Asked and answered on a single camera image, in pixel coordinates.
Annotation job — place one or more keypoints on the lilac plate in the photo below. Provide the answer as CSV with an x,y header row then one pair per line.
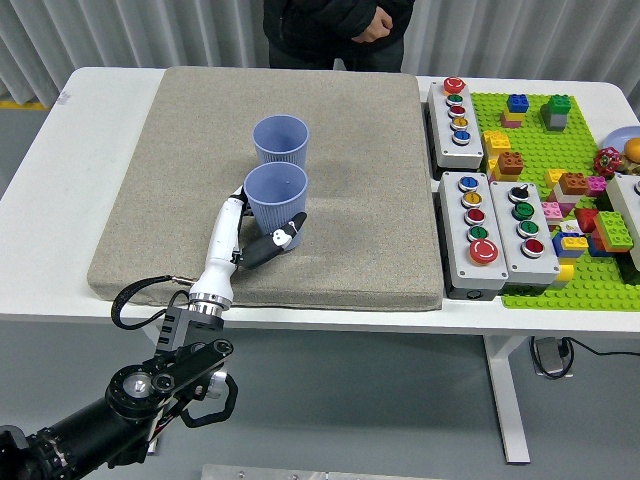
x,y
617,137

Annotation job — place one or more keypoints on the blue ribbed plastic cup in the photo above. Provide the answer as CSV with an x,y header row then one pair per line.
x,y
280,145
275,210

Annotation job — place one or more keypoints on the orange toy brick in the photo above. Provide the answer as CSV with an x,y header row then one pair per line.
x,y
619,246

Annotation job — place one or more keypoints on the pink toy brick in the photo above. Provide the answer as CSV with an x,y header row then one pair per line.
x,y
552,211
510,122

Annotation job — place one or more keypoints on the white toy brick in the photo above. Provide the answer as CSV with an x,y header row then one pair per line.
x,y
567,197

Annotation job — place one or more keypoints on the white control box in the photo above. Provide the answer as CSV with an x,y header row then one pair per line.
x,y
627,205

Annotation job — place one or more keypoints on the red toy brick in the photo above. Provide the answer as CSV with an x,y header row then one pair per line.
x,y
586,220

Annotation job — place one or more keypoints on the brown toy brick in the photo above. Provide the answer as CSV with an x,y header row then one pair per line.
x,y
574,184
510,165

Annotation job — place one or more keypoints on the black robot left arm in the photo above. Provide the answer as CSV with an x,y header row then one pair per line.
x,y
90,430

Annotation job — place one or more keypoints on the person's left hand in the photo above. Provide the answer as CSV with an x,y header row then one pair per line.
x,y
372,27

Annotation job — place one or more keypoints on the large green toy brick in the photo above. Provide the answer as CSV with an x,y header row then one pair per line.
x,y
612,225

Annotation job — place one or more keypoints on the grey curtain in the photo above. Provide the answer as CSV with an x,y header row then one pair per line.
x,y
500,35

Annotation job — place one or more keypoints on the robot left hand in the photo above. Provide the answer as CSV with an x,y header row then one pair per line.
x,y
222,245

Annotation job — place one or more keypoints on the grey selector switch control box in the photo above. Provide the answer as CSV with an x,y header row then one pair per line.
x,y
525,265

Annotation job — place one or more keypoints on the yellow toy brick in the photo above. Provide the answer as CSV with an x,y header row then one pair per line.
x,y
496,142
575,243
554,177
492,170
564,276
510,115

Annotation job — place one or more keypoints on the blue toy brick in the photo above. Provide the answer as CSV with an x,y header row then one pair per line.
x,y
518,103
595,247
558,246

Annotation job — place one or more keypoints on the orange toy bun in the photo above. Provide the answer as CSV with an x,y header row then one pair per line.
x,y
633,150

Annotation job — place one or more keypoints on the grey toy brick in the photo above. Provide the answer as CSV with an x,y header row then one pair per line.
x,y
556,122

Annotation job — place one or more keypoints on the white printed toy tile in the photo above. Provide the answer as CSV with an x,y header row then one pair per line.
x,y
570,229

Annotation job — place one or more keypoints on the grey five-button control box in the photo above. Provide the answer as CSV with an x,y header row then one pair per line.
x,y
447,145
455,240

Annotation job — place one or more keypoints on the yellow black floor tape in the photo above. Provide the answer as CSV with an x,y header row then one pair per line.
x,y
17,105

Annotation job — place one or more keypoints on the magenta toy brick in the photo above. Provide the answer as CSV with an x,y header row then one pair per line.
x,y
596,186

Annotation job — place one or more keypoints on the red valve handwheel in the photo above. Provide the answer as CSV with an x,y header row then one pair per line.
x,y
607,161

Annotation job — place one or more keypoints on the white power strip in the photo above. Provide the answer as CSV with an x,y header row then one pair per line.
x,y
547,357

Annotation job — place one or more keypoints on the green studded baseplate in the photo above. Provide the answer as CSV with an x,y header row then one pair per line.
x,y
530,150

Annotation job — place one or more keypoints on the grey-brown fabric mat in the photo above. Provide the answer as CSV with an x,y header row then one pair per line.
x,y
350,225

